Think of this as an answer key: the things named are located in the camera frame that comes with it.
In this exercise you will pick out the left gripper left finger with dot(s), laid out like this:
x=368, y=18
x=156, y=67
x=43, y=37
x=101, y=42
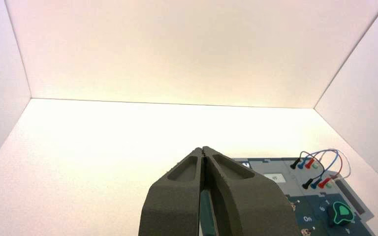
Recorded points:
x=172, y=202

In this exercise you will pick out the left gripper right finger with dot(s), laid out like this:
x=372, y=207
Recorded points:
x=251, y=205

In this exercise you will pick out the blue grey task board box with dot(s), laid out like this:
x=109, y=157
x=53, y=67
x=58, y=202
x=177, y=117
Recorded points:
x=309, y=203

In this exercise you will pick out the white number label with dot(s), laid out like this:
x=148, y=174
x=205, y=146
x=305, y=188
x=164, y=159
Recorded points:
x=275, y=178

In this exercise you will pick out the black green rotary knob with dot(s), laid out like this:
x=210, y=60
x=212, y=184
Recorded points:
x=340, y=213

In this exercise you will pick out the silver toggle switch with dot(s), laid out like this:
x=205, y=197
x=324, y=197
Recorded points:
x=305, y=232
x=293, y=207

